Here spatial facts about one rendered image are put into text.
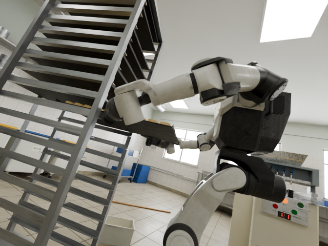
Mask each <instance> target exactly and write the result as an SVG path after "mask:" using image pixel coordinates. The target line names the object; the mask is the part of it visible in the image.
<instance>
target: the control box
mask: <svg viewBox="0 0 328 246"><path fill-rule="evenodd" d="M285 198H286V199H287V200H288V203H286V204H285V203H283V202H281V203H276V202H272V201H268V200H265V199H263V207H262V212H265V213H268V214H271V215H274V216H277V217H280V216H279V213H280V212H282V217H280V218H283V219H286V220H289V221H292V222H295V223H298V224H301V225H304V226H307V227H308V203H306V202H303V201H299V200H296V199H292V198H289V197H285ZM298 203H302V204H303V205H304V207H303V208H299V207H298V205H297V204H298ZM273 204H277V206H278V208H277V209H275V208H274V207H273V206H272V205H273ZM293 209H294V210H296V211H297V215H294V214H292V212H291V210H293ZM286 214H288V215H289V219H287V218H286Z"/></svg>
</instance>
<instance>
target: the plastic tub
mask: <svg viewBox="0 0 328 246"><path fill-rule="evenodd" d="M134 230H135V227H134V220H130V219H125V218H120V217H116V216H111V215H107V218H106V221H105V224H104V227H103V230H102V234H101V237H100V240H99V243H103V244H109V245H115V246H130V243H131V239H132V236H133V232H134Z"/></svg>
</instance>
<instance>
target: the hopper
mask: <svg viewBox="0 0 328 246"><path fill-rule="evenodd" d="M250 156H254V157H259V158H262V159H263V160H267V161H272V162H277V163H283V164H289V165H295V166H301V165H302V164H303V162H304V161H305V159H306V158H307V156H308V155H305V154H298V153H291V152H285V151H279V150H274V151H273V152H272V153H268V154H263V155H259V156H257V155H252V154H250Z"/></svg>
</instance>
